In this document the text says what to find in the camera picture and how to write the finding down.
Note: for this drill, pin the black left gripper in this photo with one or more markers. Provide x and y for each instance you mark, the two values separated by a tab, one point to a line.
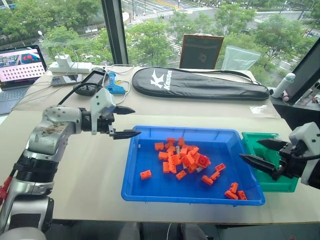
104	124

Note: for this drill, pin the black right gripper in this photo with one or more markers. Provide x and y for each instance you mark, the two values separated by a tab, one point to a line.
291	160

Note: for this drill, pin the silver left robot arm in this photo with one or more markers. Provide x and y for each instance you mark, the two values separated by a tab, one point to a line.
47	135

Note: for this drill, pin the green plastic bin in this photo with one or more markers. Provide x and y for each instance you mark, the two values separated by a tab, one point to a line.
272	186

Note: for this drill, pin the blue glue gun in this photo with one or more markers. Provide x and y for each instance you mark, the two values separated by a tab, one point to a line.
113	85

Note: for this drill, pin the orange building block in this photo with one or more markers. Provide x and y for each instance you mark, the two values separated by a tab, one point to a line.
177	160
181	141
230	195
171	157
171	140
159	146
242	195
166	167
192	168
192	149
234	187
207	180
220	167
163	155
171	149
188	161
181	175
146	174
183	151
215	175

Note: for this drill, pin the black side stand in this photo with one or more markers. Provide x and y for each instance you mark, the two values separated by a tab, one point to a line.
295	112

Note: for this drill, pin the black handheld controller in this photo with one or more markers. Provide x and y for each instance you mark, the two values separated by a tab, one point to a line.
92	80

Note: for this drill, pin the red-orange building block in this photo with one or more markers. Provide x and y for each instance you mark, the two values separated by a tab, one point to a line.
203	160

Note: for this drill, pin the blue plastic tray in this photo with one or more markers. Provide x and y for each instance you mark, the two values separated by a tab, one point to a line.
155	185

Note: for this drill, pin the white bottle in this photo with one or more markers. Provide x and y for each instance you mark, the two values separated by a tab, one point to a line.
282	85

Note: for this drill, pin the white power strip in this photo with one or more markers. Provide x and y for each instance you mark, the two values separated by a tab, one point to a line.
80	67

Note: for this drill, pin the smartphone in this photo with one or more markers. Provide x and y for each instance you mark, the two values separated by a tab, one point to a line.
66	80

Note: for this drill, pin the black racket bag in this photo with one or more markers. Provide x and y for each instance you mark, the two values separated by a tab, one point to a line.
200	83

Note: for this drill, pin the white charger plug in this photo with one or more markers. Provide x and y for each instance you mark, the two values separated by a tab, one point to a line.
62	61

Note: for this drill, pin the black monitor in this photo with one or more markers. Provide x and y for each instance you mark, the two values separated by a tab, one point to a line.
306	72

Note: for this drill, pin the dark window pillar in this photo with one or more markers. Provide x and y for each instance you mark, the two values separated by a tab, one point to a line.
116	32

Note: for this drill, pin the clear plastic zip bag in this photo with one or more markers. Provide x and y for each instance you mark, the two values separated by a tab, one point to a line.
240	58

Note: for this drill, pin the brown framed board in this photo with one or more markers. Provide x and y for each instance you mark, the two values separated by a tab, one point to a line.
201	51

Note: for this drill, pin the dark rounded shape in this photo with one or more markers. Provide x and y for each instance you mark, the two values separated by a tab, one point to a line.
197	232

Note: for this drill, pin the open laptop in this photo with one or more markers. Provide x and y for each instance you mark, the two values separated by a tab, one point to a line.
17	72

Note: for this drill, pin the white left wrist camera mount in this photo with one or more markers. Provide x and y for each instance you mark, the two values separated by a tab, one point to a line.
101	100

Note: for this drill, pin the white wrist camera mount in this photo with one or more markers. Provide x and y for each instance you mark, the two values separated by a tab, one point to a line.
101	100
306	136

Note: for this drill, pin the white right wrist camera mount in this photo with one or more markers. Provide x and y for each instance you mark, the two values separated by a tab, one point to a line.
306	136

